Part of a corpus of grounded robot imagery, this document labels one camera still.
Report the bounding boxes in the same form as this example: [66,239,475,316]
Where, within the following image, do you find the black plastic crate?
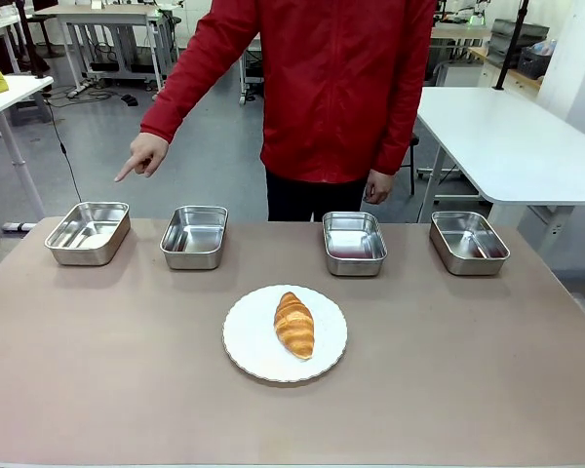
[517,44,553,80]

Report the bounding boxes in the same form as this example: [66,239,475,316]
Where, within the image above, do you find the person's red jacket torso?
[256,0,425,185]

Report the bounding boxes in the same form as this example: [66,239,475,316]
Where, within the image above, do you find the white desk with yellow object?
[0,74,56,221]

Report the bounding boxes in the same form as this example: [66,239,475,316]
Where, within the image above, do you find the black pole stand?
[492,0,531,92]

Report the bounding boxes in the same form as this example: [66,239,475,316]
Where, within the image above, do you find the person's red-sleeved arm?
[370,0,439,176]
[139,0,270,145]

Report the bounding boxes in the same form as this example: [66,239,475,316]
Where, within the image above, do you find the white scalloped plate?
[222,284,349,384]

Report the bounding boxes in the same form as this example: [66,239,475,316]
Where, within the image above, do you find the person's left red-sleeved arm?
[370,0,439,176]

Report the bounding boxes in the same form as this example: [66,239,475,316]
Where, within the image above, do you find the person's left hand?
[363,170,395,206]

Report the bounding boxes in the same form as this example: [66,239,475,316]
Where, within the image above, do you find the person's right hand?
[113,132,170,184]

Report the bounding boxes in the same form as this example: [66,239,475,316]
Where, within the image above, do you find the person's black trousers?
[265,168,370,223]

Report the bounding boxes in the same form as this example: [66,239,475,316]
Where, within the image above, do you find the white table with white legs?
[415,86,585,224]

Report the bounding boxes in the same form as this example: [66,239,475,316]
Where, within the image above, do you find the rectangular stainless steel container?
[159,205,229,271]
[322,211,389,278]
[428,210,512,277]
[44,201,132,267]

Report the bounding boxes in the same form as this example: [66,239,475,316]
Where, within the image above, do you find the person's right red-sleeved arm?
[139,0,270,145]

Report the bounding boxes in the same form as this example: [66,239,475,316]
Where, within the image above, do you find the golden brown croissant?
[273,291,316,362]

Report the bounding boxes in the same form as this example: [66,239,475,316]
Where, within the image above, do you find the black hanging cable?
[42,92,84,204]

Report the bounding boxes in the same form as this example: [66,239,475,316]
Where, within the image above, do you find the grey workbench with metal legs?
[32,3,166,90]

